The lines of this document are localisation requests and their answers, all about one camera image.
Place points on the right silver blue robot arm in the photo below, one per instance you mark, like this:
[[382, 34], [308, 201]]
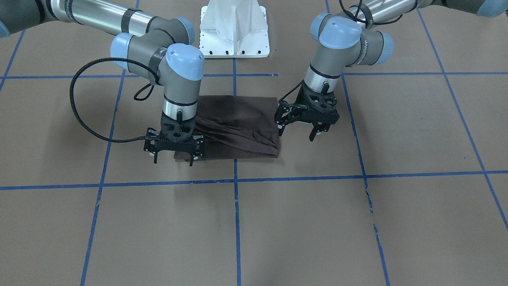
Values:
[[157, 49]]

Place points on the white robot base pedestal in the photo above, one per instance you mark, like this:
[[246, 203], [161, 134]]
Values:
[[234, 29]]

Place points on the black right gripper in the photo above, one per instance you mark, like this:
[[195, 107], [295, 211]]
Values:
[[151, 144]]

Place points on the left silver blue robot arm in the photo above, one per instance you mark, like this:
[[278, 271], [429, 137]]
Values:
[[347, 39]]

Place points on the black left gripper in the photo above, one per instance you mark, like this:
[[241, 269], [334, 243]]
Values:
[[285, 114]]

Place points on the dark brown t-shirt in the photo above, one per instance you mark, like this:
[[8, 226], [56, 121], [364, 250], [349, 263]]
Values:
[[237, 127]]

